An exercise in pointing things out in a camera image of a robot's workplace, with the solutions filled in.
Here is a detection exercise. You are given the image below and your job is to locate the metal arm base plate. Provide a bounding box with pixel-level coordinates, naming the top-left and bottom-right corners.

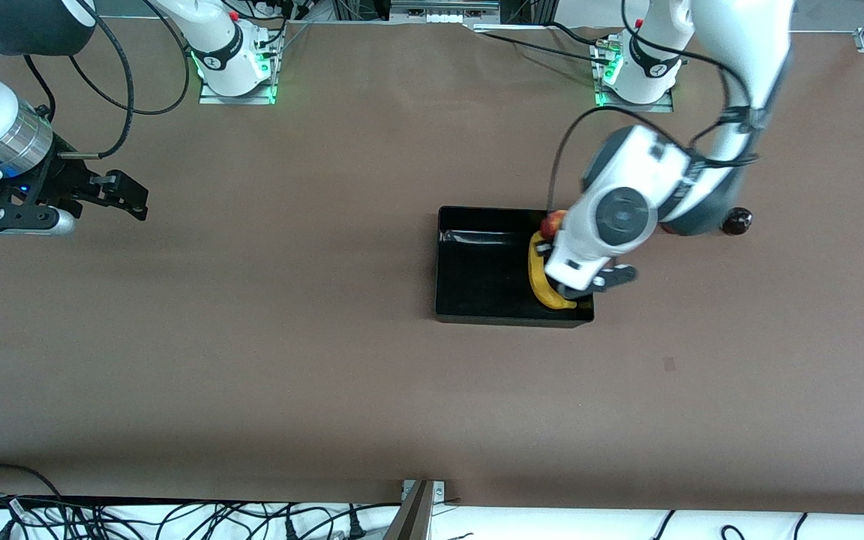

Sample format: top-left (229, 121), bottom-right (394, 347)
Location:
top-left (595, 88), bottom-right (675, 114)
top-left (198, 75), bottom-right (278, 106)

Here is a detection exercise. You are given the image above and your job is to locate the aluminium frame with power strip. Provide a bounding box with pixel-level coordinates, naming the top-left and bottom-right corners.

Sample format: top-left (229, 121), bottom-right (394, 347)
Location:
top-left (331, 0), bottom-right (553, 28)

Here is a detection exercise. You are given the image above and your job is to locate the black rectangular plastic box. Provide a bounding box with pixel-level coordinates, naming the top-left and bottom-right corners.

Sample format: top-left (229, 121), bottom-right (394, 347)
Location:
top-left (433, 205), bottom-right (596, 329)

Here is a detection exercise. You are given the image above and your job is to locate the dark purple mangosteen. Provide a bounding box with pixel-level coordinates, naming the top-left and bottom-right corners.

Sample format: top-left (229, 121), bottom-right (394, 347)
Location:
top-left (721, 207), bottom-right (754, 238)

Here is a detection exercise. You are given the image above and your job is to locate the small metal bracket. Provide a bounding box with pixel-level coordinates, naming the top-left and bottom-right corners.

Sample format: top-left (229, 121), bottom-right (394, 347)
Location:
top-left (400, 480), bottom-right (448, 505)

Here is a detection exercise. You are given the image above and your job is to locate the black table cable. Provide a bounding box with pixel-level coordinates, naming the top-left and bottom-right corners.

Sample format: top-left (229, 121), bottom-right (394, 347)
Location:
top-left (469, 21), bottom-right (614, 65)

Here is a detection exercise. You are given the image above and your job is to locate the yellow banana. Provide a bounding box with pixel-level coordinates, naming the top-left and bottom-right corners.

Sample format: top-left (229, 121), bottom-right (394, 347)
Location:
top-left (527, 231), bottom-right (579, 311)

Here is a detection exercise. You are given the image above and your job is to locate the grey metal post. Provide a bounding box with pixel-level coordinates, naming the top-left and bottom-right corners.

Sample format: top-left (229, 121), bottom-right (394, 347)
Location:
top-left (383, 480), bottom-right (434, 540)

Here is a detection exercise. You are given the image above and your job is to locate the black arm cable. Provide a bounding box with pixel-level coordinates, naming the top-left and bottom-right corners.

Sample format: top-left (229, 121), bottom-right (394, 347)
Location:
top-left (622, 0), bottom-right (757, 143)
top-left (68, 45), bottom-right (204, 118)
top-left (57, 0), bottom-right (137, 160)
top-left (547, 105), bottom-right (759, 218)

